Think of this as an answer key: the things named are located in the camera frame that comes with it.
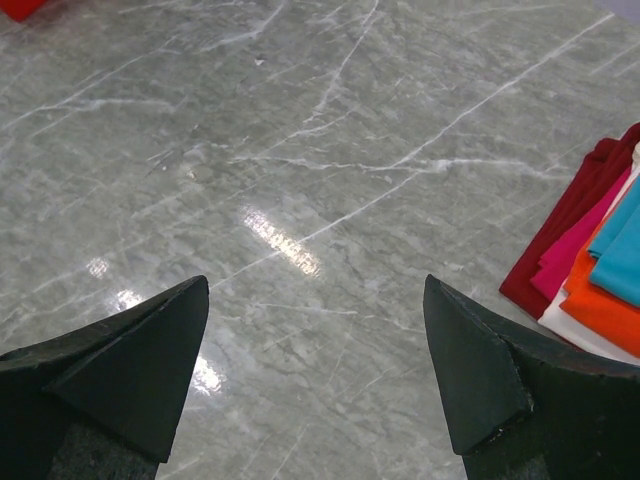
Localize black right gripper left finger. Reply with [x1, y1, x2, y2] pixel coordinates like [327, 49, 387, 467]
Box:
[1, 276, 209, 479]

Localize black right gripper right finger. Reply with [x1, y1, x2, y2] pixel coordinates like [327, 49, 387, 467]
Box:
[423, 276, 639, 479]

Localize white folded shirt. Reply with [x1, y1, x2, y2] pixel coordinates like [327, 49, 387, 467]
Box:
[539, 148, 639, 365]

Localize orange folded shirt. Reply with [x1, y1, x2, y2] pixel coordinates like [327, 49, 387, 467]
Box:
[560, 214, 639, 358]

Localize magenta folded shirt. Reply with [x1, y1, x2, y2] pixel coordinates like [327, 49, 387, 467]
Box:
[530, 165, 637, 301]

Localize teal folded shirt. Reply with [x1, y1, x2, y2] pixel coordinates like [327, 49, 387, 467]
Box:
[588, 179, 639, 307]

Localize dark red folded shirt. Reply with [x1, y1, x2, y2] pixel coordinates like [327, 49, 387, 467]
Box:
[499, 124, 639, 319]

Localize red plastic bin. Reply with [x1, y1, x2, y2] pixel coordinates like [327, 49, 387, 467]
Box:
[0, 0, 46, 22]

